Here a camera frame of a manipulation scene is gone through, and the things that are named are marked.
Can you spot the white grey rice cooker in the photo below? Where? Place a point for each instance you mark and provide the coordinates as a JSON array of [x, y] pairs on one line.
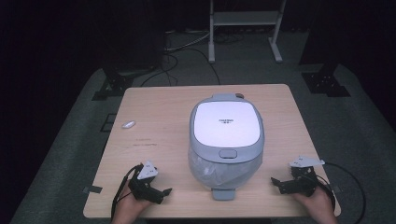
[[227, 124]]

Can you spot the white metal stand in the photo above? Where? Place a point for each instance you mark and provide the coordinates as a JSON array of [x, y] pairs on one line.
[[246, 18]]

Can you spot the small white wrapper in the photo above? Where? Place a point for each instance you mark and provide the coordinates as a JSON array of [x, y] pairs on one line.
[[128, 124]]

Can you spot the person's left hand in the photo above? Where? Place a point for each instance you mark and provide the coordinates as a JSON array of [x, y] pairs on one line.
[[129, 208]]

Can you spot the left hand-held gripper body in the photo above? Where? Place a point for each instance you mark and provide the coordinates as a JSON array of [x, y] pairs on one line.
[[146, 186]]

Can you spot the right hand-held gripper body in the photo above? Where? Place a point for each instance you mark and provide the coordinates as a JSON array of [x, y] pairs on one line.
[[303, 183]]

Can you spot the person's right hand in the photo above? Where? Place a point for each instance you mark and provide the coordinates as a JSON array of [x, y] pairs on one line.
[[317, 207]]

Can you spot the clear plastic bin liner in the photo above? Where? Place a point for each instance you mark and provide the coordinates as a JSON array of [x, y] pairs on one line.
[[218, 174]]

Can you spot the black stand base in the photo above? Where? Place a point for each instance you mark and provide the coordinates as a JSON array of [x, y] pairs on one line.
[[325, 84], [113, 84]]

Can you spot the black tape strip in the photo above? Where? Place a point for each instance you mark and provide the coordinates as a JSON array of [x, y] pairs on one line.
[[93, 189]]

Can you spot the black floor outlet frame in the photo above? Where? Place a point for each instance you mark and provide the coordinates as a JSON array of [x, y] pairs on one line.
[[108, 126]]

